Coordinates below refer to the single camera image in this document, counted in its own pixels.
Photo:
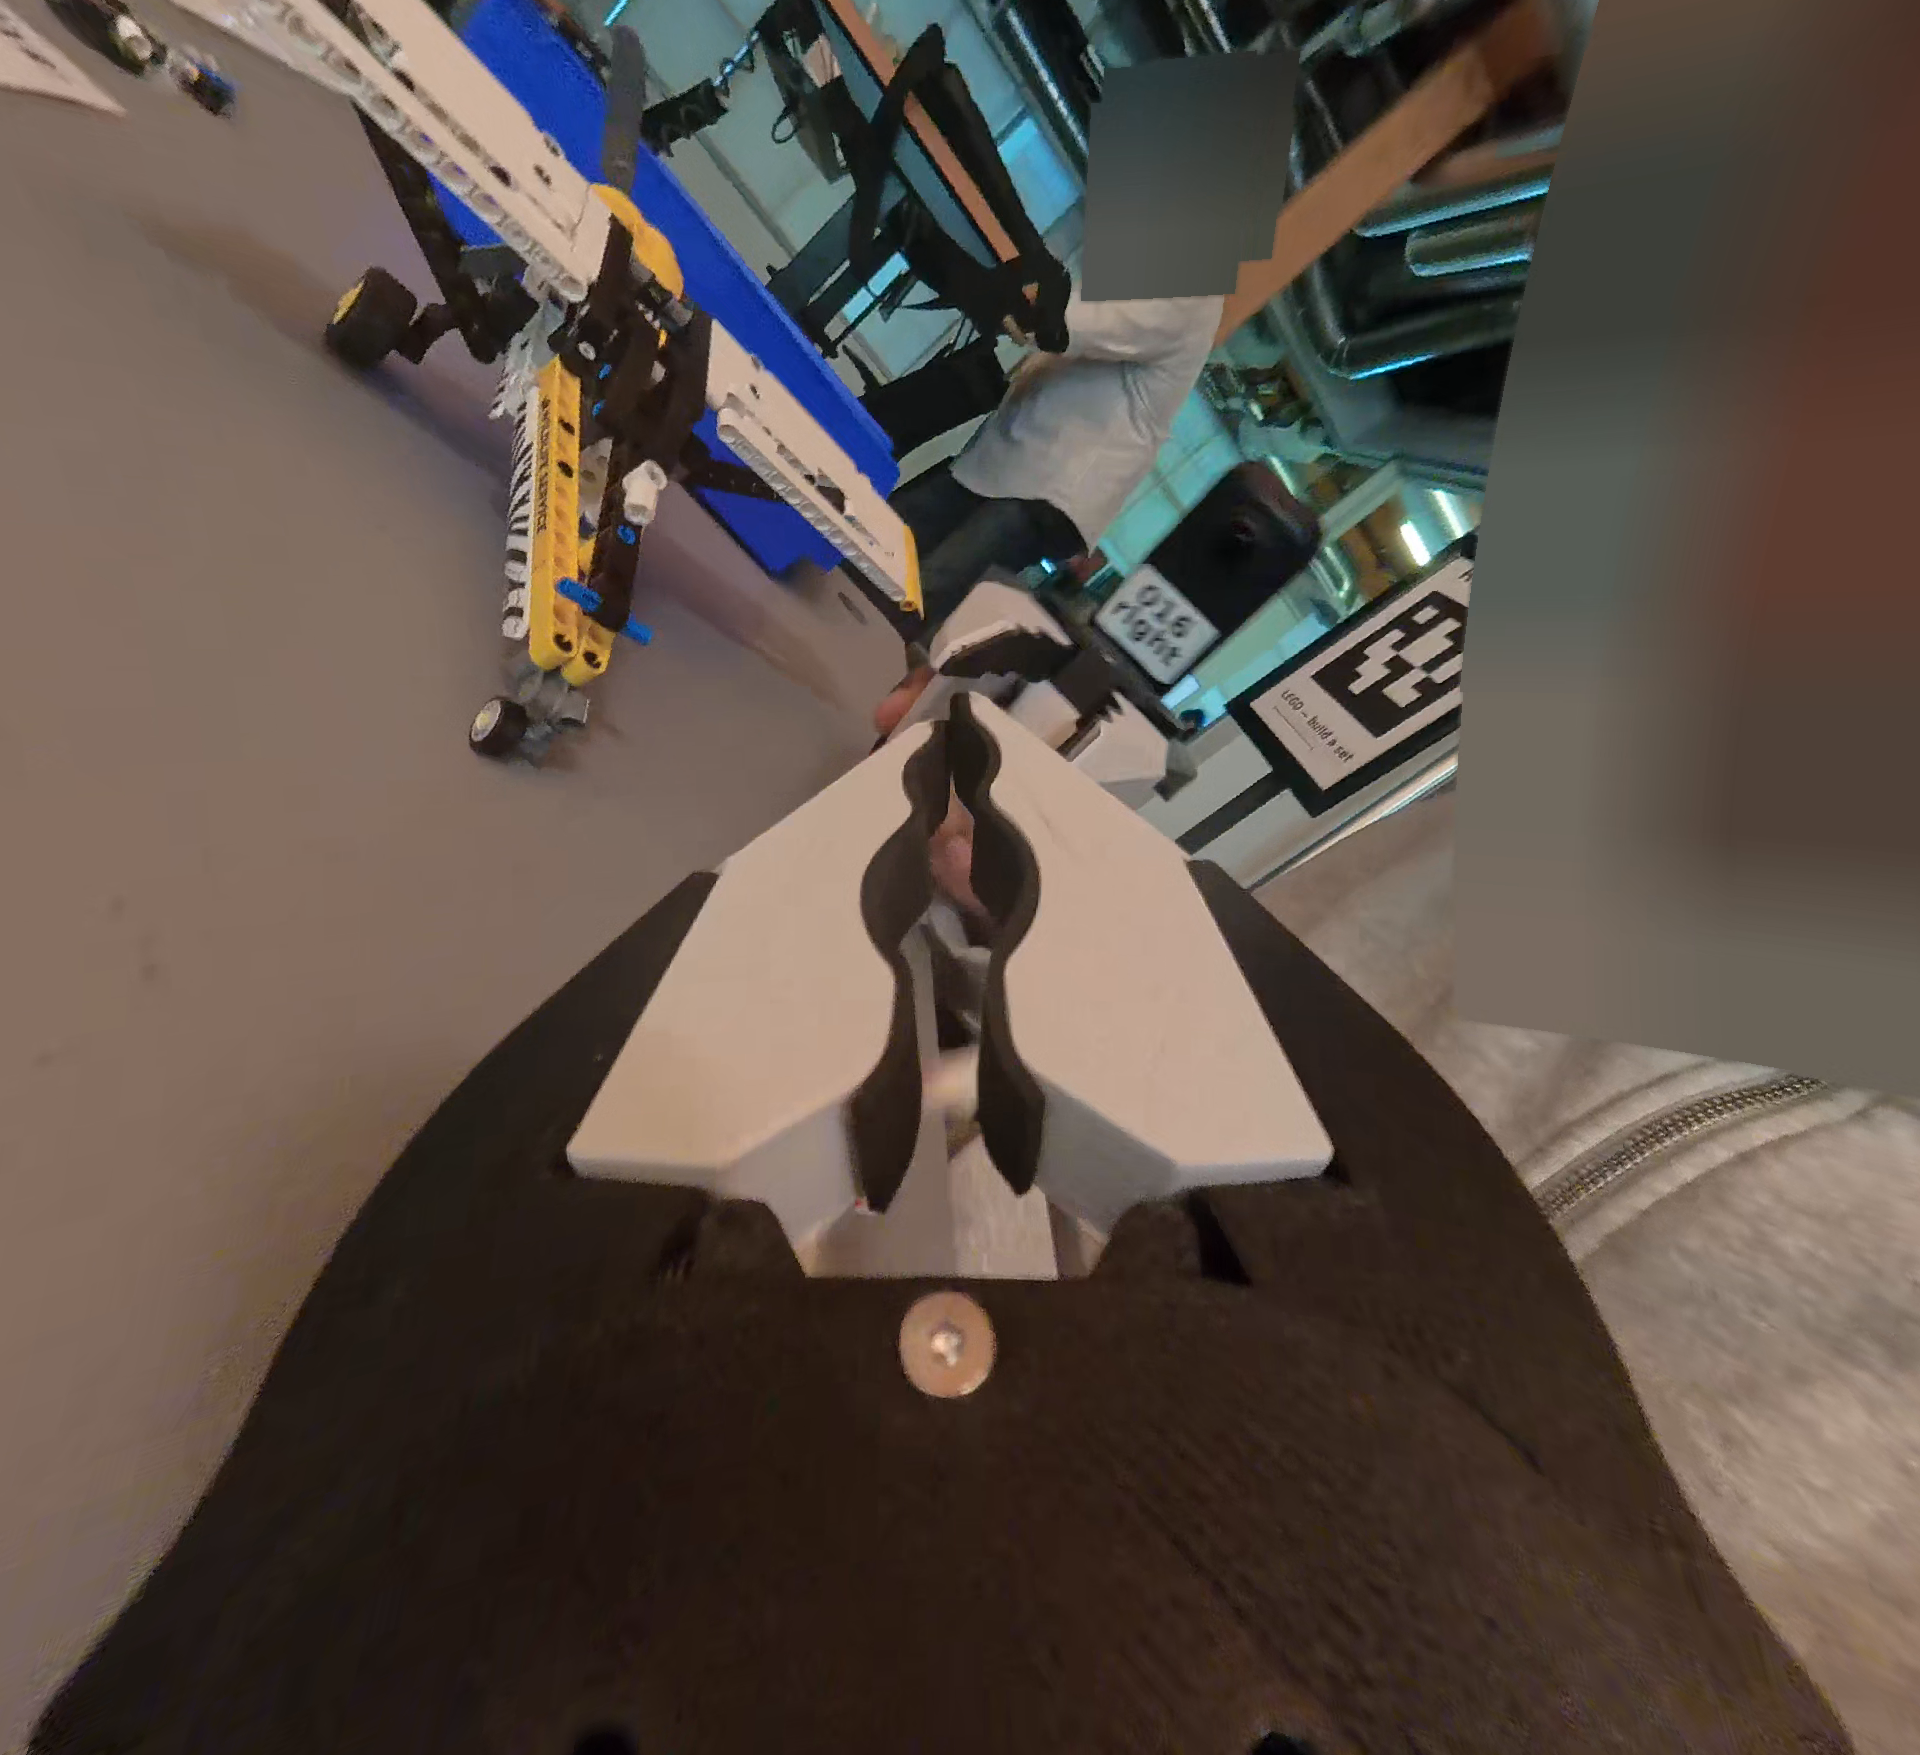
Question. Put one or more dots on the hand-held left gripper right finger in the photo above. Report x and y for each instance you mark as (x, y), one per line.
(1157, 1033)

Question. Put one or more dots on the blue plastic bin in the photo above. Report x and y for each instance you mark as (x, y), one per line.
(779, 332)

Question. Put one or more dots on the framed black white marker sign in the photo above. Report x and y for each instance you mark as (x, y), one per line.
(1380, 675)

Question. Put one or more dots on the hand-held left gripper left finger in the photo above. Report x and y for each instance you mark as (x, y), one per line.
(718, 1033)

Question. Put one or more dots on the yellow white lego airplane model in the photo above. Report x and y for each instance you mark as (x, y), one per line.
(554, 434)

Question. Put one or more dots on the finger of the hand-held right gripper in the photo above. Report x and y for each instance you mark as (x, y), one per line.
(1063, 707)
(991, 617)

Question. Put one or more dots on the small dark lego assembly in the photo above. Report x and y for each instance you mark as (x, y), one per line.
(107, 16)

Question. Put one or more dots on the silver ventilation ducts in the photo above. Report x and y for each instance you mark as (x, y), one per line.
(1426, 344)

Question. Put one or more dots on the wooden standing desk black frame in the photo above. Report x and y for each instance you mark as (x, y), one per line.
(915, 135)

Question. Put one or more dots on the person's right hand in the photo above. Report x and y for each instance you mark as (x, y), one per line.
(896, 707)

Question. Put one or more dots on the printed instruction sheet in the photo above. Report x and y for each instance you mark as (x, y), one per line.
(45, 58)

